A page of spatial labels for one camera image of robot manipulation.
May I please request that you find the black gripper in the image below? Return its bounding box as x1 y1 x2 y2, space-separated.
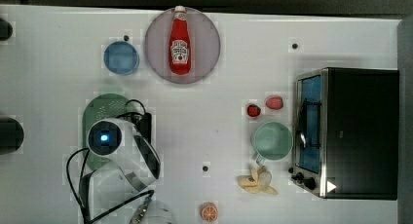
131 113 152 143

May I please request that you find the green plastic strainer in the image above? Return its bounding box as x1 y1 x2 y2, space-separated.
81 93 139 171

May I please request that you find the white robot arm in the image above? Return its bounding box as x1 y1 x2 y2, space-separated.
79 118 161 224

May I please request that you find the blue small bowl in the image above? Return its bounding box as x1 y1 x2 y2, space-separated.
103 41 140 76

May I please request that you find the red ketchup bottle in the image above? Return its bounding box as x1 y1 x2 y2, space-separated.
169 6 191 75

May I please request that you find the grey round plate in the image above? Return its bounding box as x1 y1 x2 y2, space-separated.
144 7 221 84

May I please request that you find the orange slice toy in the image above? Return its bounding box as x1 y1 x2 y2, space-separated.
200 203 218 222

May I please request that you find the red strawberry toy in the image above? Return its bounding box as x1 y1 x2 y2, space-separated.
246 104 261 118

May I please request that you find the peeled banana toy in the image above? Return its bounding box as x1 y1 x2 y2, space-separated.
238 166 278 196

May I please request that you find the green mug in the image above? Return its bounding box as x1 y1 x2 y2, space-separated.
250 122 293 166

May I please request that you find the pink fruit toy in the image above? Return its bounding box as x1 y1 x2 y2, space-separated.
265 96 283 110

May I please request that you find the black cylinder upper holder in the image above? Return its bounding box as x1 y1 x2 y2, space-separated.
0 19 13 41

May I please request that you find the black toaster oven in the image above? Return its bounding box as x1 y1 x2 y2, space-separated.
288 67 399 201

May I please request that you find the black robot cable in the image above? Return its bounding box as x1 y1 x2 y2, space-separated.
65 98 156 224

